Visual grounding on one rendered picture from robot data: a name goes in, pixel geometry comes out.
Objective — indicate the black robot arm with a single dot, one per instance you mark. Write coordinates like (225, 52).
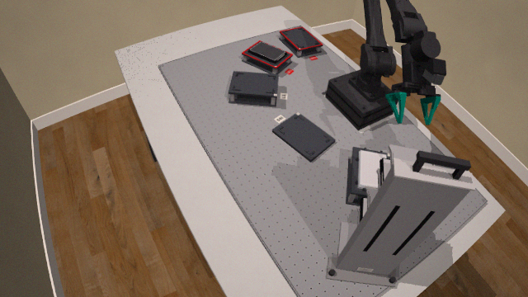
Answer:
(422, 49)

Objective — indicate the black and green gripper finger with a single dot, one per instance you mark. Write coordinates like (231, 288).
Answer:
(424, 102)
(401, 97)

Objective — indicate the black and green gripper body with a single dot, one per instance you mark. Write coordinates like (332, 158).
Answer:
(411, 87)

